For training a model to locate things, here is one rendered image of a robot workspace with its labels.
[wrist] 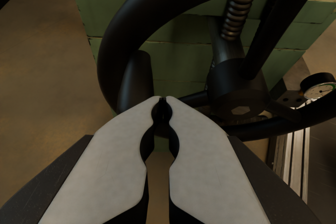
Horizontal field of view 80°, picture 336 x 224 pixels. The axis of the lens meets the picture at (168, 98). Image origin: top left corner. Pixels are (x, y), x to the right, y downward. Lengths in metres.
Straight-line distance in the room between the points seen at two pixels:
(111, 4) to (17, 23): 1.46
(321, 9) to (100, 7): 0.30
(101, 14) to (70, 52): 1.08
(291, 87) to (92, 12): 0.46
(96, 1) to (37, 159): 0.89
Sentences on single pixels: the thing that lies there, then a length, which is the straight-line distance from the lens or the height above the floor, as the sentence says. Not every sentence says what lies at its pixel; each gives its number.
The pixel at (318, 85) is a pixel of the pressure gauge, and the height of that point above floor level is 0.68.
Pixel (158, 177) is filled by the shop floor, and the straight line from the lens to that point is 1.00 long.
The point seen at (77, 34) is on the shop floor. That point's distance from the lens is 1.56.
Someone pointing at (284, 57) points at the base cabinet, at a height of 0.69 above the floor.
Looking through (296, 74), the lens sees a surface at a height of 0.62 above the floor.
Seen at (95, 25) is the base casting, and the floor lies 0.74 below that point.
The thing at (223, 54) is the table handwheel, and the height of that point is 0.82.
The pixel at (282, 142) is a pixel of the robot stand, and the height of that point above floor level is 0.19.
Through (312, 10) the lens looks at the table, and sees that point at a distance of 0.30.
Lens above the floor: 0.99
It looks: 58 degrees down
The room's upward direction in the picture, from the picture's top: 9 degrees clockwise
